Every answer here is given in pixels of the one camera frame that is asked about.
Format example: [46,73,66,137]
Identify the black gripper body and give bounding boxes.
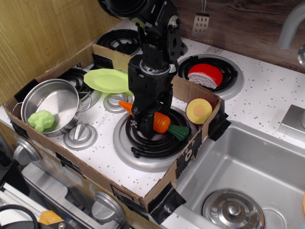
[128,56,173,117]

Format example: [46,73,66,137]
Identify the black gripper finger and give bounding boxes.
[138,113,154,138]
[157,92,173,115]

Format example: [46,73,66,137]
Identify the orange toy carrot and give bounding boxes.
[130,112,190,141]

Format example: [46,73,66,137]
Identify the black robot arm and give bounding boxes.
[99,0,187,138]

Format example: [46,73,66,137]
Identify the light green plastic plate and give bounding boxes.
[84,69,129,93]

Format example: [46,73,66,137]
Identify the front right black burner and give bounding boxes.
[113,106,198,173]

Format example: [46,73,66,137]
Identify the black burner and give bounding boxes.
[113,106,198,173]
[93,29,142,56]
[178,54,244,101]
[59,68,102,108]

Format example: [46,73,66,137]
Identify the yellow red toy fruit half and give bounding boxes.
[185,98,214,125]

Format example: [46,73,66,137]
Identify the silver stove knob centre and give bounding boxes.
[103,92,133,114]

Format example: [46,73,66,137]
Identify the silver stove knob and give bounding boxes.
[103,92,133,114]
[64,123,98,151]

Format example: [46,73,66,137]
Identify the back left black burner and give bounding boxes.
[93,29,142,56]

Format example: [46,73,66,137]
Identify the red toy cheese wedge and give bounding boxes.
[187,63,223,89]

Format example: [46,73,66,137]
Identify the silver stove knob front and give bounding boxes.
[64,123,98,151]

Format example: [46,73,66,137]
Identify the back right black burner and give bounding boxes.
[178,54,244,101]

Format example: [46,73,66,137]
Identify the hanging silver spatula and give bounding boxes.
[192,0,210,37]

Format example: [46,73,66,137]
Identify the front left black burner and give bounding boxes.
[59,68,102,108]

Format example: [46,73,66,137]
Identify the brown cardboard fence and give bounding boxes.
[3,43,231,225]

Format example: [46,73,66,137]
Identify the silver metal pot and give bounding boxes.
[12,79,92,136]

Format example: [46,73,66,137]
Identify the silver oven knob right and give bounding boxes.
[91,191,125,224]

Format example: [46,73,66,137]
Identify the silver oven knob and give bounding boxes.
[13,138,42,166]
[91,191,125,224]

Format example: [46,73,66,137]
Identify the green toy broccoli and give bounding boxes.
[28,110,55,133]

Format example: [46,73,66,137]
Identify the silver pot lid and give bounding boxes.
[201,188,265,229]

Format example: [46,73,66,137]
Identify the silver sink basin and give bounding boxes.
[175,122,305,229]

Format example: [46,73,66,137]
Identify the silver oven knob left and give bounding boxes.
[13,138,42,166]

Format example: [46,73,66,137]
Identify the yellow toy piece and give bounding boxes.
[38,210,62,225]

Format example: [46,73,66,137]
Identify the grey toy faucet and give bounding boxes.
[277,2,305,50]

